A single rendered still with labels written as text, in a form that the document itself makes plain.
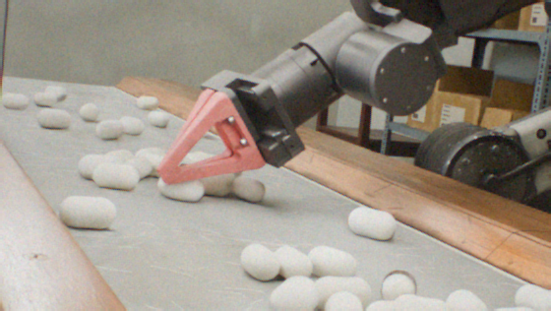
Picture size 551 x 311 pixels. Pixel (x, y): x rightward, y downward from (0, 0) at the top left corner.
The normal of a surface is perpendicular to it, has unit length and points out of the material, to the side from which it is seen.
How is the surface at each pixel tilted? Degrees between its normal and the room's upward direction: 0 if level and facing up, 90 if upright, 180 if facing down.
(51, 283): 0
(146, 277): 0
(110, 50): 90
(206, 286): 0
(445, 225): 45
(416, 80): 96
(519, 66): 90
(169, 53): 90
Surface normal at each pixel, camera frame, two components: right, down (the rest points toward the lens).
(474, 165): 0.19, 0.15
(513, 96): 0.24, 0.43
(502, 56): -0.92, -0.07
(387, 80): 0.49, 0.29
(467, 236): -0.54, -0.74
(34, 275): 0.14, -0.98
